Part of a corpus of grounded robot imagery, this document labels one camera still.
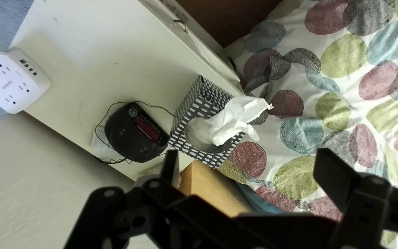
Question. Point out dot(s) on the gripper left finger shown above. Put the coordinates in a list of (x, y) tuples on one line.
[(171, 221)]

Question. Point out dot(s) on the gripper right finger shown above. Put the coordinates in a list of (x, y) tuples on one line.
[(337, 176)]

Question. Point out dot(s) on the cabinet drawer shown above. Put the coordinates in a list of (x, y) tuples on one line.
[(199, 41)]

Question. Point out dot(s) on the white cabinet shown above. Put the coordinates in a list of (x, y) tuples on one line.
[(98, 52)]

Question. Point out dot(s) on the dotted white bedspread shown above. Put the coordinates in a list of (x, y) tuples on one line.
[(358, 103)]

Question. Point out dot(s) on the blue bed sheet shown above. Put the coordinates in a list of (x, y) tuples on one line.
[(257, 202)]

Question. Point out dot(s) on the black alarm clock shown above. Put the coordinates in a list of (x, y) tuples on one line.
[(135, 133)]

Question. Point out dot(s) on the white paper note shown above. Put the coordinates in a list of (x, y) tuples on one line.
[(98, 141)]

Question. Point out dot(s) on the patterned tissue box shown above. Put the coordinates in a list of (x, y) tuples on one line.
[(193, 107)]

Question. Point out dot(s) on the white paper tissue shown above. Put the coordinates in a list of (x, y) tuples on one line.
[(231, 117)]

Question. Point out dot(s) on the white wall outlet adapter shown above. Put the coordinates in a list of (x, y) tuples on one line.
[(10, 81)]

